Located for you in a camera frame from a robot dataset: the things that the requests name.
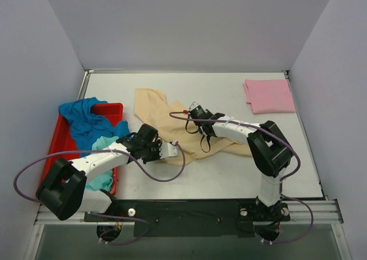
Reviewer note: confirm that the teal t-shirt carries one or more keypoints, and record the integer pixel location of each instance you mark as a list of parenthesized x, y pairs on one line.
[(103, 177)]

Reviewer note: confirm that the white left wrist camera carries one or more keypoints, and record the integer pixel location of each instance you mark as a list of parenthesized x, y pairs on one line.
[(168, 150)]

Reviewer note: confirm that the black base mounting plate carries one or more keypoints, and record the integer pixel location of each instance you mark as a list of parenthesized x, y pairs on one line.
[(197, 218)]

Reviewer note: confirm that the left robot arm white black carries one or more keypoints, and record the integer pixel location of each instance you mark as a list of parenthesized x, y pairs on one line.
[(63, 190)]

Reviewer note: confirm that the cream yellow t-shirt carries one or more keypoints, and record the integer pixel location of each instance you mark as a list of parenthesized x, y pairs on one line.
[(151, 107)]

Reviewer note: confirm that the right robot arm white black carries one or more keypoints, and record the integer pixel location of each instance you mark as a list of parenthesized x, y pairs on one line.
[(268, 146)]

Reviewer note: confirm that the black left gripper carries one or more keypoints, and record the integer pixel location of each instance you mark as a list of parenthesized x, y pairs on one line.
[(155, 150)]

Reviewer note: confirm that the aluminium rail frame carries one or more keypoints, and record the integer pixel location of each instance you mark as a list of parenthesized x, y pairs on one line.
[(308, 213)]

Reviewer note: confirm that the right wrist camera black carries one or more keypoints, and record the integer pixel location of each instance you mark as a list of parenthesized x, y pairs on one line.
[(196, 111)]

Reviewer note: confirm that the blue t-shirt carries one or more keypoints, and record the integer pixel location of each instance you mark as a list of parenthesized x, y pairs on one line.
[(91, 131)]

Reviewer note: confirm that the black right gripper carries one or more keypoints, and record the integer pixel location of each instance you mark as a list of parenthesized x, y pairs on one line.
[(205, 127)]

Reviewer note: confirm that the folded pink t-shirt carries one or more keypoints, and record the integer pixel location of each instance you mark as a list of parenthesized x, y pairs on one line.
[(269, 96)]

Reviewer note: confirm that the red plastic bin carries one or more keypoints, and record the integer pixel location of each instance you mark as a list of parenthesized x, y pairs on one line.
[(62, 140)]

